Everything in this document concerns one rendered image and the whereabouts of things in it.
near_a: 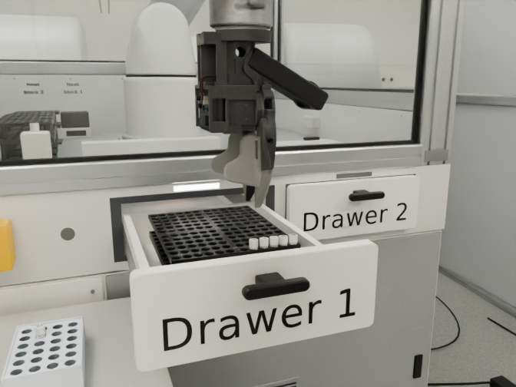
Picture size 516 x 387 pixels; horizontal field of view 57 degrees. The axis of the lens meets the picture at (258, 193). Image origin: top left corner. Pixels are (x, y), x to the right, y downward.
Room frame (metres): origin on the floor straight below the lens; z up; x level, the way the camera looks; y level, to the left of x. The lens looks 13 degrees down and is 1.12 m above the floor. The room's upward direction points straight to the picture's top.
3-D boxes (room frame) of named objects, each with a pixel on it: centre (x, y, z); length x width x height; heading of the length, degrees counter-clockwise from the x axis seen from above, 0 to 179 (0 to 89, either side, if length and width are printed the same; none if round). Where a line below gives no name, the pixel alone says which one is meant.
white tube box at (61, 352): (0.53, 0.26, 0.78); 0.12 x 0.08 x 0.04; 19
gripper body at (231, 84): (0.59, 0.03, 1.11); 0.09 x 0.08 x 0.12; 110
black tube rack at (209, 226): (0.69, 0.06, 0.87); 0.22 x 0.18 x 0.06; 20
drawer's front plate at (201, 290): (0.50, -0.01, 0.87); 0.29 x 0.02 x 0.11; 110
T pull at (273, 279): (0.47, -0.02, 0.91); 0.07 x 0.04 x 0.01; 110
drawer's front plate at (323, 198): (0.91, -0.19, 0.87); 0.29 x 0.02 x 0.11; 110
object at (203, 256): (0.59, 0.03, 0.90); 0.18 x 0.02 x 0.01; 110
